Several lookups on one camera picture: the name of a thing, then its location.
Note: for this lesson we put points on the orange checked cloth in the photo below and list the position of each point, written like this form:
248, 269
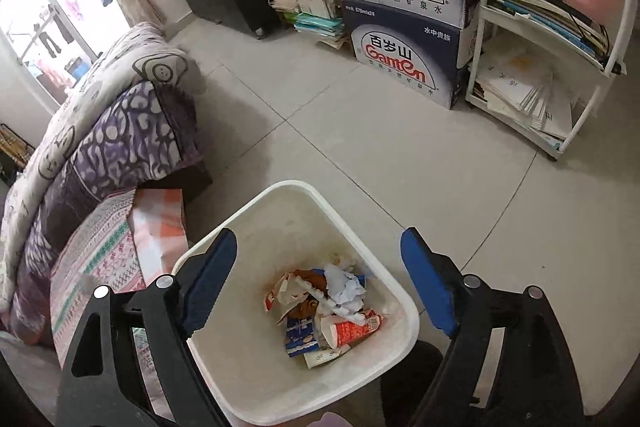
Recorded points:
160, 227

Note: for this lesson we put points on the stack of flat books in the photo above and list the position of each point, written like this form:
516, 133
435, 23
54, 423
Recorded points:
315, 17

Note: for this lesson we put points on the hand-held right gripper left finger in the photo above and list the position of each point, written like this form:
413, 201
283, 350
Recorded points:
212, 287

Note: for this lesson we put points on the pile of white papers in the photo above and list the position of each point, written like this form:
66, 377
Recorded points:
525, 97

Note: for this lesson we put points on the white shelf rack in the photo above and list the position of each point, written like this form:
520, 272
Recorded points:
617, 32

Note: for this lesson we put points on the person's black clothing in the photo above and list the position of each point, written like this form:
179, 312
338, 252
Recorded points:
410, 377

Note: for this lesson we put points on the red printed drink container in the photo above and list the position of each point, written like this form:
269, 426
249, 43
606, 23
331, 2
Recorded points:
355, 329

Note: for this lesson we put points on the white paper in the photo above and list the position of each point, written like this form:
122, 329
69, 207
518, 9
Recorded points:
345, 287

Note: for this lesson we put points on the dark bed base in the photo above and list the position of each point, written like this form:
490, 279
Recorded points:
195, 179

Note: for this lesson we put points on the blue drink carton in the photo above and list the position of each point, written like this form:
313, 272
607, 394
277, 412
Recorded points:
300, 339

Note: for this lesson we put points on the stack of thin booklets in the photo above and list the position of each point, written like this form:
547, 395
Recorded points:
550, 22

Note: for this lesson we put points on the white trash bin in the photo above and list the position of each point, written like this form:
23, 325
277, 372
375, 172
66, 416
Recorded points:
260, 232

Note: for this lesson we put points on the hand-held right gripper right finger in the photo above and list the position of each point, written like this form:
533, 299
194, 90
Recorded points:
430, 282

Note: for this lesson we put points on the striped patterned tablecloth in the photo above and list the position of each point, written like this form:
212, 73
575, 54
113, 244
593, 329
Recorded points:
95, 257

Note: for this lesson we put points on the white paper carton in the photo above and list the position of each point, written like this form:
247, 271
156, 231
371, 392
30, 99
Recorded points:
320, 358

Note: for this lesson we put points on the orange white wrapper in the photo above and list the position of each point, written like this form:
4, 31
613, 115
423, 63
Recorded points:
280, 294

